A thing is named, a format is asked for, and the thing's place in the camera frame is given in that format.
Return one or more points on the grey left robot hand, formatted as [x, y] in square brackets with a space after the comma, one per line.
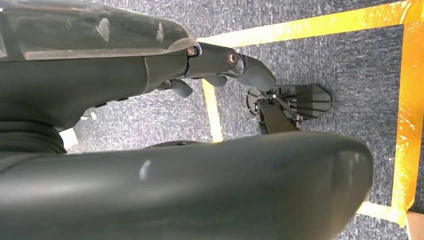
[82, 79]

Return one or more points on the small white scrap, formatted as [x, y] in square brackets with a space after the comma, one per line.
[92, 116]

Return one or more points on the white paper piece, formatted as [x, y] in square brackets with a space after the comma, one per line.
[69, 138]

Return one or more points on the ribbed grey left arm sleeve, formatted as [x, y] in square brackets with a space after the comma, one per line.
[26, 139]

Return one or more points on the yellow floor tape strip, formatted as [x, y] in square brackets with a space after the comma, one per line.
[377, 210]
[298, 28]
[410, 116]
[212, 112]

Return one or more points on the black robot lower leg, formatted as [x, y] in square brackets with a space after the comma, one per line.
[273, 121]

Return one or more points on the black robot foot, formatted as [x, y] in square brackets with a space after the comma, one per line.
[311, 101]

